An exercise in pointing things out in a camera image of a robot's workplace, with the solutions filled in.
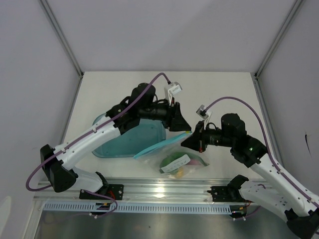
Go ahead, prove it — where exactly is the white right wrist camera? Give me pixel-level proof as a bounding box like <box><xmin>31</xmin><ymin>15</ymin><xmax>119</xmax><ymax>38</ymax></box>
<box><xmin>196</xmin><ymin>105</ymin><xmax>212</xmax><ymax>126</ymax></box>

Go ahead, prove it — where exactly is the yellow toy orange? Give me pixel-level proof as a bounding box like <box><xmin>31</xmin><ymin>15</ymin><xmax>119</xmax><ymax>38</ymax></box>
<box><xmin>171</xmin><ymin>167</ymin><xmax>184</xmax><ymax>179</ymax></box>

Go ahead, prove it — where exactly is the left aluminium frame post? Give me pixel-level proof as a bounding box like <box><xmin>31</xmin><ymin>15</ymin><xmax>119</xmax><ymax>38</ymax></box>
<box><xmin>38</xmin><ymin>0</ymin><xmax>84</xmax><ymax>78</ymax></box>

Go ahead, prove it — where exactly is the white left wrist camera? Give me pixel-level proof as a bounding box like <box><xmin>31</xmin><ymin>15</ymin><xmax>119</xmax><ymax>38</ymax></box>
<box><xmin>164</xmin><ymin>82</ymin><xmax>182</xmax><ymax>105</ymax></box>

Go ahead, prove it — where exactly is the teal plastic tray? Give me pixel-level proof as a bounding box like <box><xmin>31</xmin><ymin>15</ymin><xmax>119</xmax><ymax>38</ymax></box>
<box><xmin>92</xmin><ymin>119</ymin><xmax>166</xmax><ymax>158</ymax></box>

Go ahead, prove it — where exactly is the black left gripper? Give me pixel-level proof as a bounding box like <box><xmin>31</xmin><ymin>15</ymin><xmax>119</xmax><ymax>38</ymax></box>
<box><xmin>139</xmin><ymin>97</ymin><xmax>191</xmax><ymax>132</ymax></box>

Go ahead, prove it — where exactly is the aluminium frame post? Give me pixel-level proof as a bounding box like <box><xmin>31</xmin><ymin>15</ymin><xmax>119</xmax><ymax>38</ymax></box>
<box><xmin>254</xmin><ymin>0</ymin><xmax>306</xmax><ymax>80</ymax></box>
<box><xmin>38</xmin><ymin>0</ymin><xmax>84</xmax><ymax>78</ymax></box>

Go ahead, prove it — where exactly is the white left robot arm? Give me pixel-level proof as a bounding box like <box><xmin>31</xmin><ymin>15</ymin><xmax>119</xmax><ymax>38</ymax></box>
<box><xmin>40</xmin><ymin>82</ymin><xmax>191</xmax><ymax>199</ymax></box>

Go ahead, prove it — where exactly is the white slotted cable duct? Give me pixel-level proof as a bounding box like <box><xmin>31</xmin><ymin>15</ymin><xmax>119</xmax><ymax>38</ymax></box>
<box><xmin>43</xmin><ymin>201</ymin><xmax>238</xmax><ymax>215</ymax></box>

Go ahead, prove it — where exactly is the right aluminium frame post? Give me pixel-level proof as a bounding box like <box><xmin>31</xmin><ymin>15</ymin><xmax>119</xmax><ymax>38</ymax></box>
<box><xmin>254</xmin><ymin>0</ymin><xmax>306</xmax><ymax>80</ymax></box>

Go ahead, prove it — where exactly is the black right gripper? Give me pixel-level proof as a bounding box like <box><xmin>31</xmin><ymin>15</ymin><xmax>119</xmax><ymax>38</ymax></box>
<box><xmin>180</xmin><ymin>120</ymin><xmax>234</xmax><ymax>153</ymax></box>

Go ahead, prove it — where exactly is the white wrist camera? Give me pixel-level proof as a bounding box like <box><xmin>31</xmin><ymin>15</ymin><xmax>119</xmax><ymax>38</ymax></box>
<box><xmin>164</xmin><ymin>82</ymin><xmax>182</xmax><ymax>105</ymax></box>
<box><xmin>196</xmin><ymin>105</ymin><xmax>212</xmax><ymax>126</ymax></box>

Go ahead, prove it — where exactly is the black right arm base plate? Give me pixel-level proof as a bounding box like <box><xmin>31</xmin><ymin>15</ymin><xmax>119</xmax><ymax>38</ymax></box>
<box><xmin>207</xmin><ymin>186</ymin><xmax>245</xmax><ymax>203</ymax></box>

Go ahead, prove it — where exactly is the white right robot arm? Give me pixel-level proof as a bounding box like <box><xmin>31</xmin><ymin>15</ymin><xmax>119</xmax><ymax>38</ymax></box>
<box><xmin>181</xmin><ymin>114</ymin><xmax>319</xmax><ymax>239</ymax></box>

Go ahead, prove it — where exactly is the green toy bell pepper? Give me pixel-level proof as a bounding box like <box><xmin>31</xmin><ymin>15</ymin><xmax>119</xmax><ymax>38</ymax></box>
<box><xmin>159</xmin><ymin>151</ymin><xmax>191</xmax><ymax>173</ymax></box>

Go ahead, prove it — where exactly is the clear zip top bag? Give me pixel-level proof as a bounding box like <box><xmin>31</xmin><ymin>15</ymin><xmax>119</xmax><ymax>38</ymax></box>
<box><xmin>133</xmin><ymin>131</ymin><xmax>209</xmax><ymax>179</ymax></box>

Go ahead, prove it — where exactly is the aluminium rail base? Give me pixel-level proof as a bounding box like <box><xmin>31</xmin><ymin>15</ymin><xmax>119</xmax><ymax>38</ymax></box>
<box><xmin>33</xmin><ymin>178</ymin><xmax>230</xmax><ymax>203</ymax></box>

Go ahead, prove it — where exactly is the purple toy eggplant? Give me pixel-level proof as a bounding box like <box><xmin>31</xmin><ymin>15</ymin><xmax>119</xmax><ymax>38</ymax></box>
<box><xmin>187</xmin><ymin>154</ymin><xmax>208</xmax><ymax>167</ymax></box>

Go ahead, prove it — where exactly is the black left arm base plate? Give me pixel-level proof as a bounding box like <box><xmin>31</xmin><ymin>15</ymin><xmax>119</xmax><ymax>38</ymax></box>
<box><xmin>79</xmin><ymin>184</ymin><xmax>124</xmax><ymax>200</ymax></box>

